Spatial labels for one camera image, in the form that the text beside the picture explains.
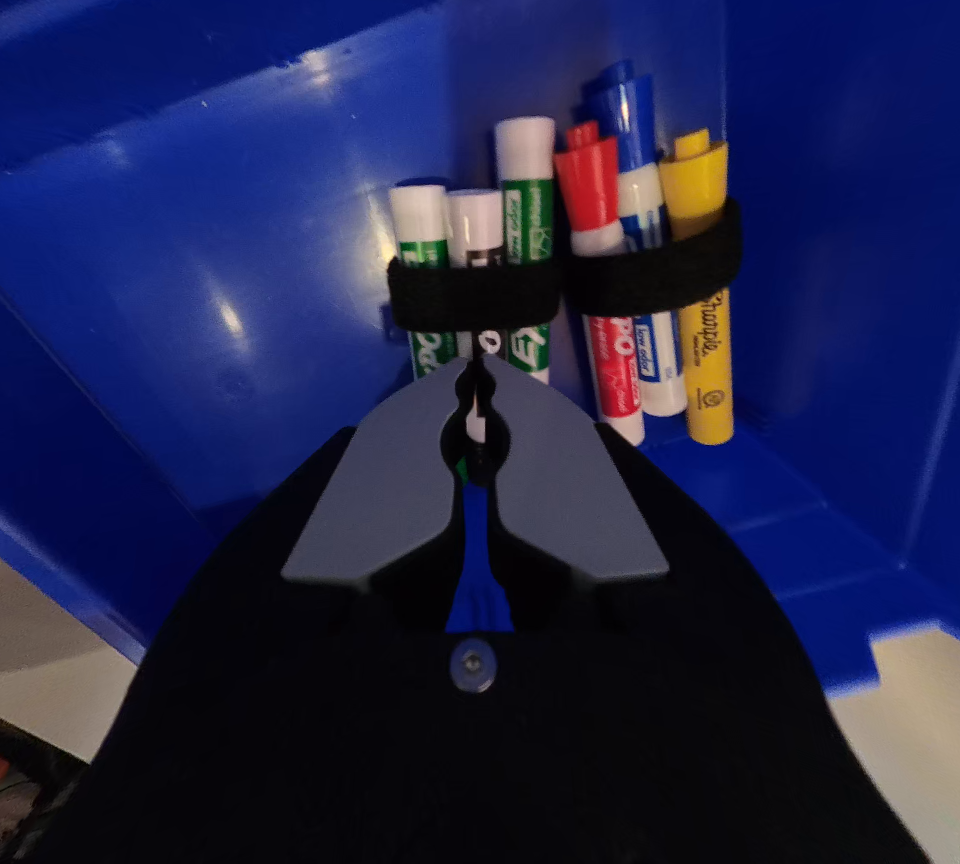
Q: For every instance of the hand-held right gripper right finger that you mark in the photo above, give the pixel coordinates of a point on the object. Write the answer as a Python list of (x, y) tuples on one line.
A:
[(570, 504)]

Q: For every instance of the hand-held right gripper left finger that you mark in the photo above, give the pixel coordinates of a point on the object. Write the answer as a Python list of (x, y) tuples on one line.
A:
[(375, 504)]

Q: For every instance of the green dry-erase marker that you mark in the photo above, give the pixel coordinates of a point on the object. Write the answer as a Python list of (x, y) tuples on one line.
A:
[(525, 203), (418, 222)]

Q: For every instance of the black dry-erase marker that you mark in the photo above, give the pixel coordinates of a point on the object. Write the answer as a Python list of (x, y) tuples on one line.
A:
[(476, 226)]

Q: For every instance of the large blue plastic bin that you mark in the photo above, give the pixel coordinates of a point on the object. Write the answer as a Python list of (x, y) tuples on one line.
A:
[(225, 241)]

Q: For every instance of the yellow highlighter marker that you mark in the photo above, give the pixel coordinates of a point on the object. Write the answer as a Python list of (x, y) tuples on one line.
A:
[(694, 181)]

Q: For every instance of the red dry-erase marker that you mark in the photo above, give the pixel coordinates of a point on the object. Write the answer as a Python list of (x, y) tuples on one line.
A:
[(592, 181)]

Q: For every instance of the blue dry-erase marker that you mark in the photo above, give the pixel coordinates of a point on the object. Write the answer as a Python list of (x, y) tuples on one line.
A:
[(622, 113)]

